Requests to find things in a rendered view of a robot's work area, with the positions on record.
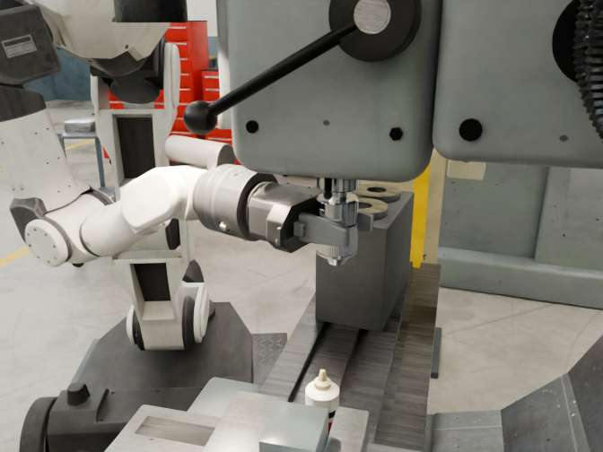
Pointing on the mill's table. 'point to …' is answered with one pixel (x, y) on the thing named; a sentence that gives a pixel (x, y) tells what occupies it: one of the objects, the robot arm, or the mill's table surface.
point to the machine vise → (132, 436)
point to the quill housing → (330, 97)
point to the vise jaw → (242, 423)
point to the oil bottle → (323, 395)
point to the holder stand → (370, 264)
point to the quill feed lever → (347, 30)
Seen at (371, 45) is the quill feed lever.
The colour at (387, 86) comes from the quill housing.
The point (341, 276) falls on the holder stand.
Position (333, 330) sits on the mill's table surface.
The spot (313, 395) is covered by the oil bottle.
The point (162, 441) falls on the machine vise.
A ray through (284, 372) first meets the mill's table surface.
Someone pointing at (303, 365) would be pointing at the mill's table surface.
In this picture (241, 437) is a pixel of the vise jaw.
